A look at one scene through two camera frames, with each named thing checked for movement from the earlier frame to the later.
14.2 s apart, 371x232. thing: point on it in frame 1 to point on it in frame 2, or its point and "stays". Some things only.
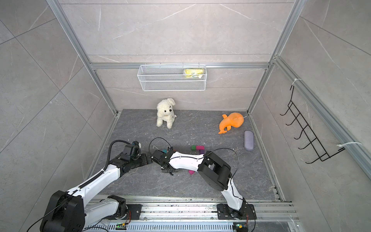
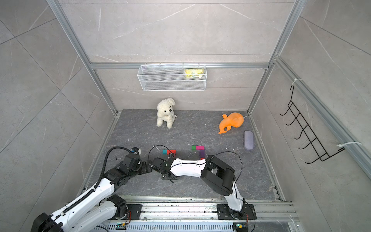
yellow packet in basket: [193, 72] stays
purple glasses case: [249, 140] stays
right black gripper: [164, 170] to [163, 174]
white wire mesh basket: [172, 78] stays
